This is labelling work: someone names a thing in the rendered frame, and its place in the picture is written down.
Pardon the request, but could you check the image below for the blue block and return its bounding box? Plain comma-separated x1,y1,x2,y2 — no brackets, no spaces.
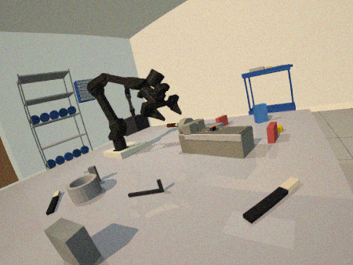
252,103,268,124

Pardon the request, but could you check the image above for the yellow short cylinder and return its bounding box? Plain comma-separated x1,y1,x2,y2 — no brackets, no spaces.
277,125,283,133

